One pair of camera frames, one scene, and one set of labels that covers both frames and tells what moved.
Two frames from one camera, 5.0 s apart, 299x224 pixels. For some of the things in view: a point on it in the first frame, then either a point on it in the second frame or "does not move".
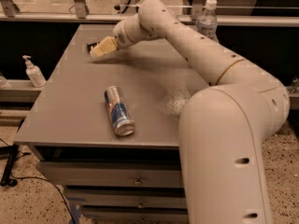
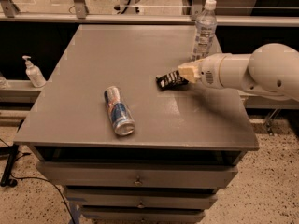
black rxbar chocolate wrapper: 89,46 -> 170,81
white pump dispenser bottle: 35,74 does not move
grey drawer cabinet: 134,178 does not move
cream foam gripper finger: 104,47 -> 191,72
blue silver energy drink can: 119,111 does not move
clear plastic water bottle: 206,21 does not move
